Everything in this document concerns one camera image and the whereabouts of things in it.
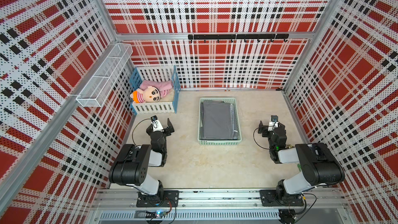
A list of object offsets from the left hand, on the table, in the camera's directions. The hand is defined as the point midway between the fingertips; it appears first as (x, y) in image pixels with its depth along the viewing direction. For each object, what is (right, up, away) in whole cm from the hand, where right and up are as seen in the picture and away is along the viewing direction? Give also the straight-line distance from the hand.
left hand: (163, 120), depth 91 cm
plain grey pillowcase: (+33, -2, +5) cm, 34 cm away
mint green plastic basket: (+44, +12, +16) cm, 48 cm away
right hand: (+65, 0, +1) cm, 65 cm away
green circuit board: (+3, -41, -22) cm, 46 cm away
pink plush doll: (-10, +18, +8) cm, 22 cm away
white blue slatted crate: (+1, +10, +10) cm, 14 cm away
